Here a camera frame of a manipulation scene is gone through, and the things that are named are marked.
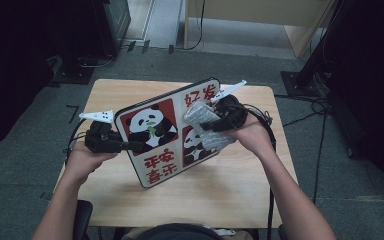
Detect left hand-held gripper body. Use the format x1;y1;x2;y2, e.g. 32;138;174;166
78;109;130;154

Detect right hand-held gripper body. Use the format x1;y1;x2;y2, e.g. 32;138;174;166
209;79;249;132

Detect grey fluffy cloth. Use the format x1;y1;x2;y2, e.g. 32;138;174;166
183;100;238;152

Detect panda print board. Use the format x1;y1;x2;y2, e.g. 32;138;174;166
113;77;222;189

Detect person's left hand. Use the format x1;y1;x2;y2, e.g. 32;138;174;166
64;141;119;183

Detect person's right hand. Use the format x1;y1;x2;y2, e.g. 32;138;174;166
220;114;275;158

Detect black flat stand base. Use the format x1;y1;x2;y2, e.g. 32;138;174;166
50;54;97;85

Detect black chair armrest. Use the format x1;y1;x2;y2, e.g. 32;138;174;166
72;199;94;240
277;223;292;240

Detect black metal stand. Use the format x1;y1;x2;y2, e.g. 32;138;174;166
280;0;349;98

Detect blue jeans leg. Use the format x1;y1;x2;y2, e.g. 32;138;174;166
121;222;255;240

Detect small white item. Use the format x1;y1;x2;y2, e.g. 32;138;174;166
209;226;238;237

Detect light wooden furniture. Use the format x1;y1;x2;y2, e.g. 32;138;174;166
183;0;335;60

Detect black cabinet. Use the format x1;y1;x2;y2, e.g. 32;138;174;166
91;0;132;58

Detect left hand-held gripper cable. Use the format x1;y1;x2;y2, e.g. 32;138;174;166
64;118;89;164

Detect hand-held gripper cable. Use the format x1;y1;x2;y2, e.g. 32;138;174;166
241;103;278;240
64;118;89;164

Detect black hanging cable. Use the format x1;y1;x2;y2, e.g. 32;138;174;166
183;0;207;52

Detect black floor cables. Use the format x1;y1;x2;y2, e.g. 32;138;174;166
274;93;332;205

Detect right hand-held gripper cable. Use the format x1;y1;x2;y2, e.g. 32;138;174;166
241;103;278;240

